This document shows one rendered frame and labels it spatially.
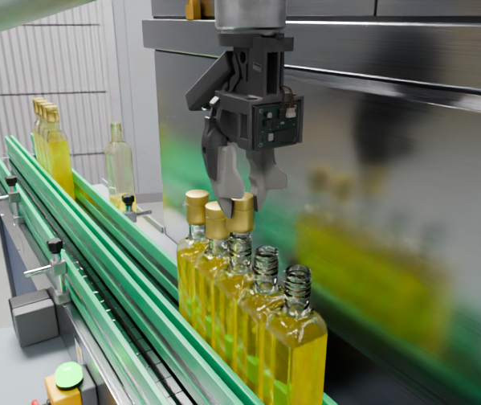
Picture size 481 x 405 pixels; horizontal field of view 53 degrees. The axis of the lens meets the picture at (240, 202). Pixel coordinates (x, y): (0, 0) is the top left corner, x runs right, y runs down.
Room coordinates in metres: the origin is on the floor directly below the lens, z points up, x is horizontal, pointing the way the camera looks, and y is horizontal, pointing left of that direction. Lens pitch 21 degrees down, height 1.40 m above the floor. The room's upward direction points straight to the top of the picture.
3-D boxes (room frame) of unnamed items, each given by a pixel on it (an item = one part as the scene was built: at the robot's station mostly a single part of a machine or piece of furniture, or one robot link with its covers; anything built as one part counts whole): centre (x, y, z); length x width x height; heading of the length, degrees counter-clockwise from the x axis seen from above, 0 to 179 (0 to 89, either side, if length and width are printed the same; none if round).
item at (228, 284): (0.57, 0.00, 0.99); 0.06 x 0.06 x 0.21; 33
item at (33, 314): (0.89, 0.45, 0.79); 0.08 x 0.08 x 0.08; 33
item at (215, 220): (0.61, 0.03, 1.14); 0.04 x 0.04 x 0.04
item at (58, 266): (0.81, 0.37, 0.94); 0.07 x 0.04 x 0.13; 123
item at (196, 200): (0.66, 0.06, 1.14); 0.04 x 0.04 x 0.04
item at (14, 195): (1.19, 0.62, 0.94); 0.07 x 0.04 x 0.13; 123
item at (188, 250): (0.66, 0.06, 0.99); 0.06 x 0.06 x 0.21; 32
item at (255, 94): (0.54, -0.02, 1.32); 0.09 x 0.08 x 0.12; 33
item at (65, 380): (0.66, 0.29, 0.84); 0.05 x 0.05 x 0.03
